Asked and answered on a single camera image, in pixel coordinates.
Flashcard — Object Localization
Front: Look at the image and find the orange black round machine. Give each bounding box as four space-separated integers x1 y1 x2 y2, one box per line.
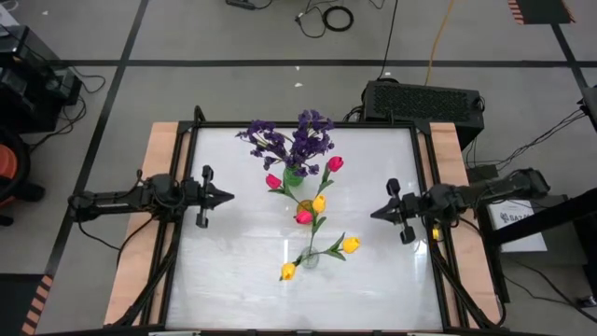
0 125 47 228

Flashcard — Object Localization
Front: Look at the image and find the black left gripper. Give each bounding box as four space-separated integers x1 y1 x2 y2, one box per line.
180 164 235 230

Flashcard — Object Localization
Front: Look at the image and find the yellow artificial tulip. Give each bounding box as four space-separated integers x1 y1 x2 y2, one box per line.
278 254 309 282
312 231 362 262
305 194 328 256

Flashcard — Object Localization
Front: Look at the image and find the black hanging cable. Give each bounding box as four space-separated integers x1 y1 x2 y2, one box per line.
376 0 400 81

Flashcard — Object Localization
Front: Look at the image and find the yellow hanging cable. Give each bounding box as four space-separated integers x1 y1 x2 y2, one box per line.
423 0 457 87

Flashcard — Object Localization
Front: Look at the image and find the white printed sheet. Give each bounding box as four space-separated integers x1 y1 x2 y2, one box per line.
486 199 549 254

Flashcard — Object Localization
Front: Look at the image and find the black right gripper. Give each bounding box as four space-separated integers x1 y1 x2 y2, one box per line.
370 177 430 245

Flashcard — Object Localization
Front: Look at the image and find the black computer case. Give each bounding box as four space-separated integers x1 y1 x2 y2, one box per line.
361 79 486 150

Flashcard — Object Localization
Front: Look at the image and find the purple artificial flower bunch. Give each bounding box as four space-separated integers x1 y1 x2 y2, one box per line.
287 109 336 177
235 119 293 172

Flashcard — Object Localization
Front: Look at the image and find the green glass vase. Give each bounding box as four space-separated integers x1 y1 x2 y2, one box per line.
282 166 305 188

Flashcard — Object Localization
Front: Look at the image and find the black equipment cart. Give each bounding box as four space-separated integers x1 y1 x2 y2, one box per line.
0 25 84 134

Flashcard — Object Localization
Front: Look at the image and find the hazard-striped black floor mat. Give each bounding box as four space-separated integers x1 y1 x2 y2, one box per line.
0 273 56 336
507 0 576 25

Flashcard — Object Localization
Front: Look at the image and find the black coiled cable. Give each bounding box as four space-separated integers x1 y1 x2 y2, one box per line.
321 5 355 33

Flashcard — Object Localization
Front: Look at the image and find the clear ribbed glass jar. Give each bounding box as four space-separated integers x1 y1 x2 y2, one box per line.
299 245 322 271

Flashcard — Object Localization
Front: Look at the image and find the black side table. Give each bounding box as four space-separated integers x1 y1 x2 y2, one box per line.
475 186 597 323

